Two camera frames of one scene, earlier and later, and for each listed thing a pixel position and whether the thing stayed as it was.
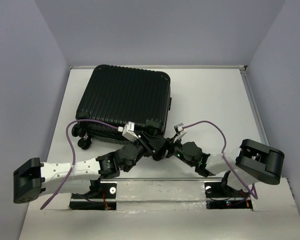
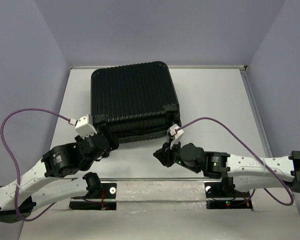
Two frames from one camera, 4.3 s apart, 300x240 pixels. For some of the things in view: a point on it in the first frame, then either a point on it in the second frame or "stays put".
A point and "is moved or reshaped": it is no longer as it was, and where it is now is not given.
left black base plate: [101, 196] stays put
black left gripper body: [150, 145] to [108, 151]
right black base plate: [220, 195] stays put
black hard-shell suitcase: [121, 104] is moved or reshaped
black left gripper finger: [156, 141] to [112, 139]
